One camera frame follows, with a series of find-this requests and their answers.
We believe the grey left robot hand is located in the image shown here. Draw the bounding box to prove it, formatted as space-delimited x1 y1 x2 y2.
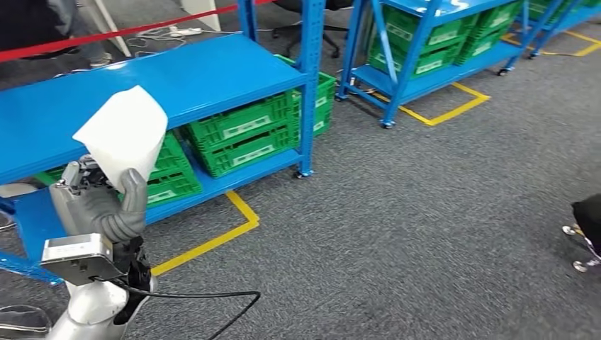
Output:
49 157 149 245

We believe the white plastic shell part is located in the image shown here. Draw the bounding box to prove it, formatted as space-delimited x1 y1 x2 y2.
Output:
71 84 169 195

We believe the blue metal shelf rack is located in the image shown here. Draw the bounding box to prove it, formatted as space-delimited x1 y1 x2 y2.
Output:
515 0 601 60
335 0 537 130
0 0 327 287

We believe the yellow floor tape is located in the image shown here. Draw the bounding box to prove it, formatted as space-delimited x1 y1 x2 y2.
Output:
150 190 261 278

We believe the red barrier belt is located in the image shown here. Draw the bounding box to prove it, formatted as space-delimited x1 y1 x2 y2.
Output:
0 0 278 64

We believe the white power strip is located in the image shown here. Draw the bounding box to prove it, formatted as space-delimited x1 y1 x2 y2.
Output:
168 25 204 39

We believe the black office chair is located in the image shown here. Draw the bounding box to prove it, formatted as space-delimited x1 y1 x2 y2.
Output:
271 0 354 60

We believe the black wheeled stool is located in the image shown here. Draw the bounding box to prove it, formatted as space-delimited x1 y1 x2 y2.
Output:
561 193 601 275

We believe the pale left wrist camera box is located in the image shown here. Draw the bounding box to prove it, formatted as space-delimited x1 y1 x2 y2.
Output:
38 232 127 288

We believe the black camera cable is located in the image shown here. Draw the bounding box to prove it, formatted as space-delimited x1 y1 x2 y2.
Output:
93 276 262 340

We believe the white power cable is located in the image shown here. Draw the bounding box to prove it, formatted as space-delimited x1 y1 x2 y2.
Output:
125 25 301 60

